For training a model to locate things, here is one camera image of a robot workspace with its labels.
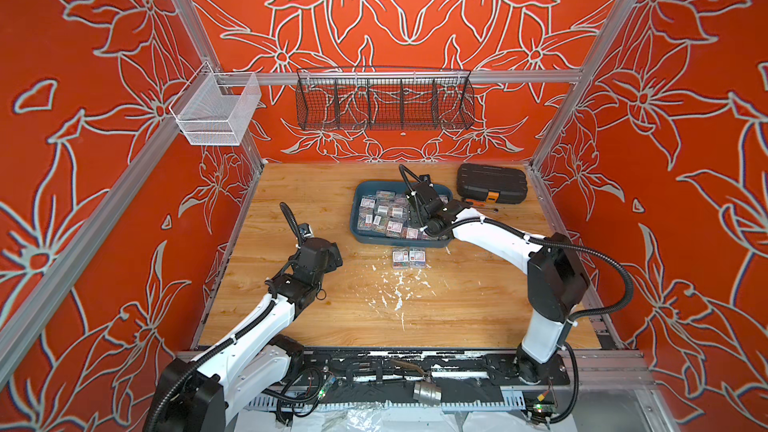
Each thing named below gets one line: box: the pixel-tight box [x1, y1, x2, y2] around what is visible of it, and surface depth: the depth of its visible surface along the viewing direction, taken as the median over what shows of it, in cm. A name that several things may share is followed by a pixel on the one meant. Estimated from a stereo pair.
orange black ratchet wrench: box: [465, 199, 499, 213], surface depth 107 cm
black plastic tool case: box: [457, 163, 528, 204], surface depth 107 cm
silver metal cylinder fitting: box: [413, 380, 442, 407], surface depth 68 cm
